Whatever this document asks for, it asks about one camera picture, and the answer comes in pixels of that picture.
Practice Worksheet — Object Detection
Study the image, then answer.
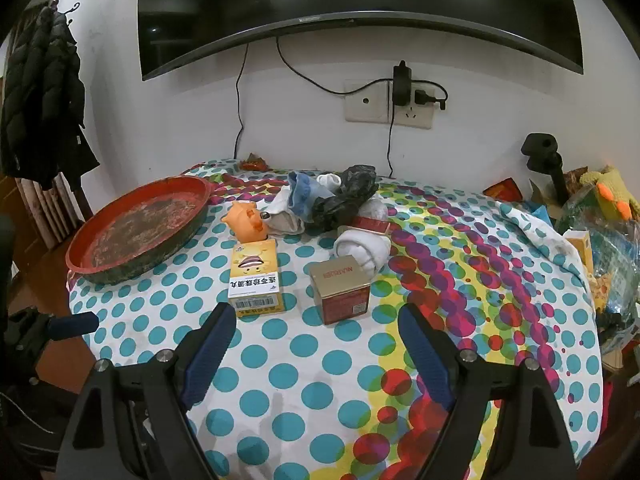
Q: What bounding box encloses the black angled plug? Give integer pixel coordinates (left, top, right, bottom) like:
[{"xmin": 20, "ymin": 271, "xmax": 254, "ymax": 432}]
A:
[{"xmin": 411, "ymin": 79, "xmax": 449, "ymax": 111}]

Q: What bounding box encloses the beige round-hole wall socket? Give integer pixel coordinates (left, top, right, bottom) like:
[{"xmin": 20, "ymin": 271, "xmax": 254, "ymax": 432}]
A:
[{"xmin": 344, "ymin": 79, "xmax": 391, "ymax": 123}]

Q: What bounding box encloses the curved black cable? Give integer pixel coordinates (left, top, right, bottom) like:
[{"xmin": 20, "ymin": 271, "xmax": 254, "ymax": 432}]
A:
[{"xmin": 275, "ymin": 35, "xmax": 398, "ymax": 96}]

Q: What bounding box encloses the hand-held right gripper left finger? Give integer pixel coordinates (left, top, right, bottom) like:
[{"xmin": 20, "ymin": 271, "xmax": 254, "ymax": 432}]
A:
[{"xmin": 55, "ymin": 302, "xmax": 237, "ymax": 480}]

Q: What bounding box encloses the dark red box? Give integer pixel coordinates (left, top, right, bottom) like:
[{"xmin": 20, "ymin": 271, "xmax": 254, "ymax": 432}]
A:
[{"xmin": 350, "ymin": 215, "xmax": 396, "ymax": 236}]

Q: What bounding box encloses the brown cardboard box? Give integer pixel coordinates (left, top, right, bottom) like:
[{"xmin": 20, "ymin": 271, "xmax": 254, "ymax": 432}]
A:
[{"xmin": 530, "ymin": 175, "xmax": 566, "ymax": 221}]

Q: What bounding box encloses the orange toy pig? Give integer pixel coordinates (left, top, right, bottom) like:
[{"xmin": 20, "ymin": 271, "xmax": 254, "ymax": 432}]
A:
[{"xmin": 221, "ymin": 201, "xmax": 271, "ymax": 245}]

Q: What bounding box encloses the black charger cable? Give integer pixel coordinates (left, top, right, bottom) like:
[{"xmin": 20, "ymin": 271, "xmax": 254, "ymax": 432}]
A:
[{"xmin": 387, "ymin": 105, "xmax": 398, "ymax": 179}]

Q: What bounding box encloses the yellow carton box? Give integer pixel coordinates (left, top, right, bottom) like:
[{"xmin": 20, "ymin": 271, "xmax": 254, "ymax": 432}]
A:
[{"xmin": 565, "ymin": 229, "xmax": 593, "ymax": 273}]

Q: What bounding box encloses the yellow medicine box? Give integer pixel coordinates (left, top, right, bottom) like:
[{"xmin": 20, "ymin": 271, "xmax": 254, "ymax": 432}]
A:
[{"xmin": 227, "ymin": 239, "xmax": 286, "ymax": 318}]

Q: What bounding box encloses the clear bag with green contents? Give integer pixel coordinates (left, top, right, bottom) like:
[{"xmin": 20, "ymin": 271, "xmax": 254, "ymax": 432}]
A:
[{"xmin": 555, "ymin": 190, "xmax": 640, "ymax": 311}]

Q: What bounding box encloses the red round tray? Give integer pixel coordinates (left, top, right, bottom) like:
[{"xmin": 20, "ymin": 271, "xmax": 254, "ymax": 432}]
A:
[{"xmin": 65, "ymin": 175, "xmax": 213, "ymax": 286}]

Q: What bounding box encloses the black plastic bag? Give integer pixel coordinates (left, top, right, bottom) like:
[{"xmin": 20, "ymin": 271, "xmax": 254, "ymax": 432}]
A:
[{"xmin": 305, "ymin": 164, "xmax": 380, "ymax": 233}]

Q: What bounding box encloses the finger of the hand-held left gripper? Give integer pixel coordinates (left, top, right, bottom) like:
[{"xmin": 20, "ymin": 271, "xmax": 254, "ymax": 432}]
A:
[{"xmin": 30, "ymin": 310, "xmax": 100, "ymax": 346}]

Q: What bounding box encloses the wooden chair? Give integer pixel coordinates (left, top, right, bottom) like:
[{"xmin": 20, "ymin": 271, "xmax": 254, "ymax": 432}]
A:
[{"xmin": 15, "ymin": 170, "xmax": 93, "ymax": 251}]

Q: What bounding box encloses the yellow plush toy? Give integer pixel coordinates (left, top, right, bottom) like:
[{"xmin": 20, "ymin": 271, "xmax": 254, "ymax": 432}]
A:
[{"xmin": 575, "ymin": 165, "xmax": 640, "ymax": 221}]

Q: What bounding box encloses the beige power wall socket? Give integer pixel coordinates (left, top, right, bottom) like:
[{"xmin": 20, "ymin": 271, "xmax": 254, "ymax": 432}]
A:
[{"xmin": 389, "ymin": 80, "xmax": 434, "ymax": 131}]

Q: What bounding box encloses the long black television cable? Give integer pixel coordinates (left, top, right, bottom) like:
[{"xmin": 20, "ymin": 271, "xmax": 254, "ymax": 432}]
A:
[{"xmin": 233, "ymin": 42, "xmax": 250, "ymax": 160}]

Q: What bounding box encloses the black clamp stand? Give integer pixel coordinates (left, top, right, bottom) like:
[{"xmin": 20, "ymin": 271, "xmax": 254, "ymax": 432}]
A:
[{"xmin": 520, "ymin": 132, "xmax": 571, "ymax": 206}]

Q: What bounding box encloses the black charger adapter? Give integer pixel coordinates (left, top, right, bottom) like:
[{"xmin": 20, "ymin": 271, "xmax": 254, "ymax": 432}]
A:
[{"xmin": 392, "ymin": 60, "xmax": 412, "ymax": 107}]

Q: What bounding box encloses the blue sock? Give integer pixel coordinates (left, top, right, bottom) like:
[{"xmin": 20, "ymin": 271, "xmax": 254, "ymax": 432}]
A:
[{"xmin": 287, "ymin": 171, "xmax": 333, "ymax": 218}]

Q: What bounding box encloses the gold and red box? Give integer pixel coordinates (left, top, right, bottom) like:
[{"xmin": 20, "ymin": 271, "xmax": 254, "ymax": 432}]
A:
[{"xmin": 308, "ymin": 255, "xmax": 372, "ymax": 326}]

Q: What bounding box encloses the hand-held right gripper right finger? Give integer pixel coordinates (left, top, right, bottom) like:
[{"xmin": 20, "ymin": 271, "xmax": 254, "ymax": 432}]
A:
[{"xmin": 397, "ymin": 302, "xmax": 586, "ymax": 480}]

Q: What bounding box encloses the black puffer jacket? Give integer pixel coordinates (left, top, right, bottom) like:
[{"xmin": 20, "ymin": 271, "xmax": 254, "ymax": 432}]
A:
[{"xmin": 0, "ymin": 2, "xmax": 101, "ymax": 191}]

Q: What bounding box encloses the polka dot tablecloth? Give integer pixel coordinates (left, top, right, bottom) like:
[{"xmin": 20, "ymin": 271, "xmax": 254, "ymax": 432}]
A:
[{"xmin": 67, "ymin": 157, "xmax": 608, "ymax": 480}]

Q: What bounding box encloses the greyish white sock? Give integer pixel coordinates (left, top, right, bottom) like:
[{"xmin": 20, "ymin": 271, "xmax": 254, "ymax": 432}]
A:
[{"xmin": 265, "ymin": 185, "xmax": 306, "ymax": 236}]

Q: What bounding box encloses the red snack packet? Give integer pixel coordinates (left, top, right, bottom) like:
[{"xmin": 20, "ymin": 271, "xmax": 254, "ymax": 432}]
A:
[{"xmin": 482, "ymin": 178, "xmax": 523, "ymax": 203}]

